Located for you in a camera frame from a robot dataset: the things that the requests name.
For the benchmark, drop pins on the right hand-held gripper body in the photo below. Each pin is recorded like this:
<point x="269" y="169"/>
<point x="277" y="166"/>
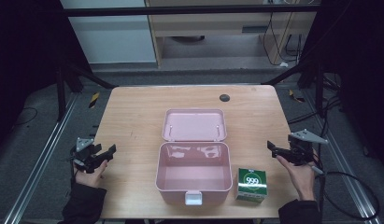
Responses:
<point x="301" y="148"/>

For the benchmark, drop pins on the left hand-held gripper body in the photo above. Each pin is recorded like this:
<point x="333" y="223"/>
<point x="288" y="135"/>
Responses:
<point x="84" y="153"/>

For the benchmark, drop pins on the green medicine box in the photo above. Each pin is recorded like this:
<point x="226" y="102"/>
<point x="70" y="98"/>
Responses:
<point x="252" y="185"/>

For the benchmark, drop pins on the pink storage box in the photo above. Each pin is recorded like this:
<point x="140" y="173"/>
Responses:
<point x="194" y="161"/>

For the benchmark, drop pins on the person's left hand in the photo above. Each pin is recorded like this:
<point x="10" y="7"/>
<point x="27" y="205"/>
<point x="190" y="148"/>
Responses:
<point x="90" y="176"/>

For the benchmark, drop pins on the person's right hand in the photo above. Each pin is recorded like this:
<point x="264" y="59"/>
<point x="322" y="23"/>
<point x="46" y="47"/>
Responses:
<point x="300" y="179"/>

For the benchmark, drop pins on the yellow black tape piece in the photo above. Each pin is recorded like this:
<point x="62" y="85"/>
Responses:
<point x="94" y="100"/>
<point x="296" y="97"/>

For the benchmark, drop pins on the white plug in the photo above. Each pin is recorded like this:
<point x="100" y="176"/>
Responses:
<point x="283" y="64"/>

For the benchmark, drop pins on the white cabinet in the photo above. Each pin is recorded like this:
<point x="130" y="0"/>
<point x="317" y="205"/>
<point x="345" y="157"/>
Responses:
<point x="111" y="37"/>

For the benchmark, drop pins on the wooden desk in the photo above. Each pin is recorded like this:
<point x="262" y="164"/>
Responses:
<point x="211" y="23"/>

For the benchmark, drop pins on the aluminium floor rail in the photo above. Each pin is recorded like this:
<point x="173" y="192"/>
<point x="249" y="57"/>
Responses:
<point x="345" y="168"/>
<point x="40" y="158"/>

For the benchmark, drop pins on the black frame post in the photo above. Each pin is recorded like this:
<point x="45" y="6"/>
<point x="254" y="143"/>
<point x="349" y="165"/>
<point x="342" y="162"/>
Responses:
<point x="60" y="96"/>

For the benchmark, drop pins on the black diagonal frame brace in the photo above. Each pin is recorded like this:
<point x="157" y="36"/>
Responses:
<point x="90" y="74"/>
<point x="289" y="73"/>

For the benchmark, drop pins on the black horizontal frame bar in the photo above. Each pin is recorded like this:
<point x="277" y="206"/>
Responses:
<point x="180" y="11"/>

